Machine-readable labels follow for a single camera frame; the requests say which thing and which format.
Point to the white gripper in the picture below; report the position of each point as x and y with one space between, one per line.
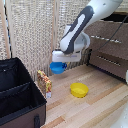
65 56

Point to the blue plastic bowl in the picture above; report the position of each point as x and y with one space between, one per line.
57 68

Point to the brown drawer with cabinet lid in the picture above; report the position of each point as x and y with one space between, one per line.
106 31

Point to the white rounded robot base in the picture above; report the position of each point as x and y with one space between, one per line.
126 76

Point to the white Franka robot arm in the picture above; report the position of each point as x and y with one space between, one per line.
81 25

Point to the yellow plastic bowl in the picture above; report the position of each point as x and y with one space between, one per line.
79 89

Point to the red yellow snack box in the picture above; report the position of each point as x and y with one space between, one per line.
44 83

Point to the woven beige folding screen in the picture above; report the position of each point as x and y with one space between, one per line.
30 33

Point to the black fabric storage box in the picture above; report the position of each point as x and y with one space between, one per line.
18 96

